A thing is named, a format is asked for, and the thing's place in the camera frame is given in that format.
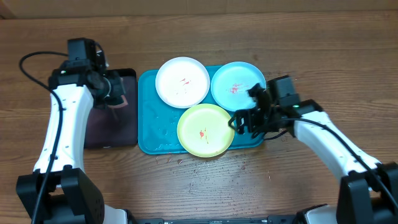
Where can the light blue round plate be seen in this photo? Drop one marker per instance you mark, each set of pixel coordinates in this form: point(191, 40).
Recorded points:
point(230, 85)

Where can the yellow-green round plate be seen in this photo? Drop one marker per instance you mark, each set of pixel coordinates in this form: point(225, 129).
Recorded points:
point(203, 130)

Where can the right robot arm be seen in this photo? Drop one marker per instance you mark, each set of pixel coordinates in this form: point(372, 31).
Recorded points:
point(368, 188)

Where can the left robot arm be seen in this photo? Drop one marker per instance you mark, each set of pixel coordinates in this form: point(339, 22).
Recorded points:
point(58, 190)

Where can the green and pink sponge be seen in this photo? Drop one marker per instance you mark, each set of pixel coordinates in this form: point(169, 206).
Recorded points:
point(117, 102)

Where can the black rectangular tray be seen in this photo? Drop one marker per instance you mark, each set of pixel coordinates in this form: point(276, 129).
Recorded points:
point(115, 127)

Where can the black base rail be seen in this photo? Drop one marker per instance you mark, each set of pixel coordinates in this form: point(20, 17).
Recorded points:
point(271, 219)

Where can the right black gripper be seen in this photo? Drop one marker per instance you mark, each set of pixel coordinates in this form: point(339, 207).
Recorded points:
point(244, 117)

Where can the white round plate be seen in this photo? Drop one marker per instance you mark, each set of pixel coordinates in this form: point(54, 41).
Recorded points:
point(182, 82)

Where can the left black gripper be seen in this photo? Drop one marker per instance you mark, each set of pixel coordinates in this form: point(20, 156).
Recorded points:
point(98, 101)

